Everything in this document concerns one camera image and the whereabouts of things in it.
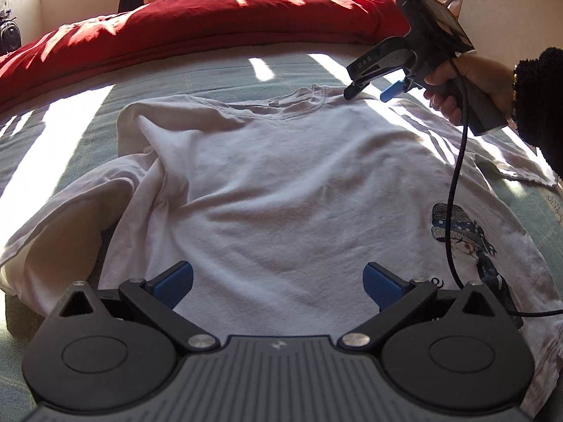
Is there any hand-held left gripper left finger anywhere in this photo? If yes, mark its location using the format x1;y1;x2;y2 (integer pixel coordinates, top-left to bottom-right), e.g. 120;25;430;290
57;260;218;352

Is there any black cable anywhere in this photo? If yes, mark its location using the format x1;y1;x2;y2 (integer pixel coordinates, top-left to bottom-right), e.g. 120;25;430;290
445;59;563;318

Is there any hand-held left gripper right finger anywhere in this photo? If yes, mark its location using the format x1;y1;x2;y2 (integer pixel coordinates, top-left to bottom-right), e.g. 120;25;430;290
339;261;506;352

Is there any red duvet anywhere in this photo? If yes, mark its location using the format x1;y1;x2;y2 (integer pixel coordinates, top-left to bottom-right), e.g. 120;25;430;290
0;0;412;115

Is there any black backpack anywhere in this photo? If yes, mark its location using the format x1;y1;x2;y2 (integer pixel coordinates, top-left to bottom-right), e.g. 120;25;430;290
0;9;22;56

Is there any white printed t-shirt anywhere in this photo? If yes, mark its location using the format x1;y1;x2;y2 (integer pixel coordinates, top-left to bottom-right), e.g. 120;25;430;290
0;83;563;418

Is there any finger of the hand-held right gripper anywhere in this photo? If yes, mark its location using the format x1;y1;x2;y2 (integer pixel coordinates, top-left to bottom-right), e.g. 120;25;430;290
344;75;378;100
379;79;408;103

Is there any person's right hand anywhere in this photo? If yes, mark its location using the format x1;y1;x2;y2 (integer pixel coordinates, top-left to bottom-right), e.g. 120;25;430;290
423;53;515;124

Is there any green plaid blanket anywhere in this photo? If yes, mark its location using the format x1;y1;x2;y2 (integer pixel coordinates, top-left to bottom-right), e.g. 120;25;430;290
0;44;563;422

